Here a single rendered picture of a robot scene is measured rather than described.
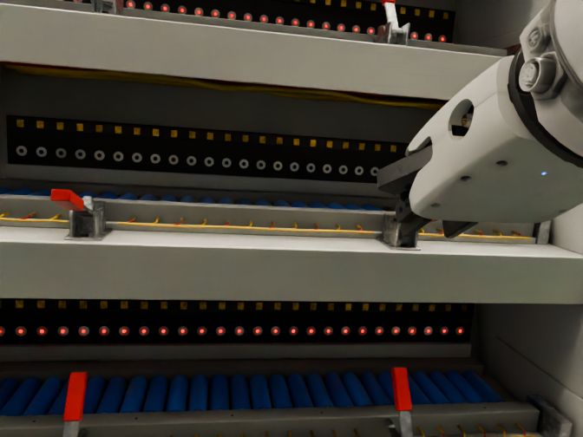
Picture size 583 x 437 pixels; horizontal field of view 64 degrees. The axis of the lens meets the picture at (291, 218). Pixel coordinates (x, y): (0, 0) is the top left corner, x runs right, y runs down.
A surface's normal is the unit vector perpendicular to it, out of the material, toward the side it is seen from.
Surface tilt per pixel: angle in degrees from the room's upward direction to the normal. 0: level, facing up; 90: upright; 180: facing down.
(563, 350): 90
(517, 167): 167
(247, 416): 21
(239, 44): 111
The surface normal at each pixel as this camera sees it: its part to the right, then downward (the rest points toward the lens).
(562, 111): -0.80, 0.50
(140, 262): 0.16, 0.18
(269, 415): 0.07, -0.98
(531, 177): -0.02, 0.92
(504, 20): -0.98, -0.04
